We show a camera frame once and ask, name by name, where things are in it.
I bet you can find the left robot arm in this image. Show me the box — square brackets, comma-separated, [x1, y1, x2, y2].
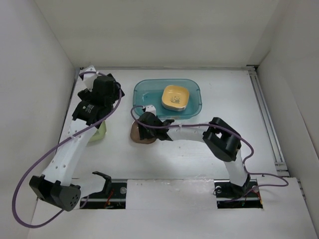
[29, 74, 125, 212]

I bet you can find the green panda plate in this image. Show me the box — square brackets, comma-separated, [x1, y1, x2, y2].
[89, 121, 107, 143]

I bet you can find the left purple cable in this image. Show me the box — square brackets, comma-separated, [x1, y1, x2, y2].
[11, 71, 125, 229]

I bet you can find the teal plastic bin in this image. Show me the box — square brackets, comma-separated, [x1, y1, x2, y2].
[133, 79, 202, 120]

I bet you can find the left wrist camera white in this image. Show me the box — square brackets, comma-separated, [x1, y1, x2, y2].
[79, 65, 98, 91]

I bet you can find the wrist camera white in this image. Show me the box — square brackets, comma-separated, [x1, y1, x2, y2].
[79, 65, 98, 91]
[144, 105, 157, 116]

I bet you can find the yellow panda plate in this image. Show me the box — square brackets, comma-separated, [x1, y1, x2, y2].
[161, 85, 190, 112]

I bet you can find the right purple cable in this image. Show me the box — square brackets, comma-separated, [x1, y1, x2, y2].
[130, 105, 290, 202]

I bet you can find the brown panda plate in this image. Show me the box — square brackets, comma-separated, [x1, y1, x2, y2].
[130, 122, 157, 144]

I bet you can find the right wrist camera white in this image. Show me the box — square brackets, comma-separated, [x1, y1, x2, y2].
[144, 105, 157, 116]

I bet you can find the purple cable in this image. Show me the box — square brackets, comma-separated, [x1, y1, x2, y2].
[11, 71, 125, 229]
[130, 105, 290, 202]

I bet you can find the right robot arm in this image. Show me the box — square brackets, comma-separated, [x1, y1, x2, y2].
[138, 112, 250, 198]

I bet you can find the white foam board front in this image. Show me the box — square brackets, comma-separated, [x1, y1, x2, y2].
[28, 177, 317, 239]

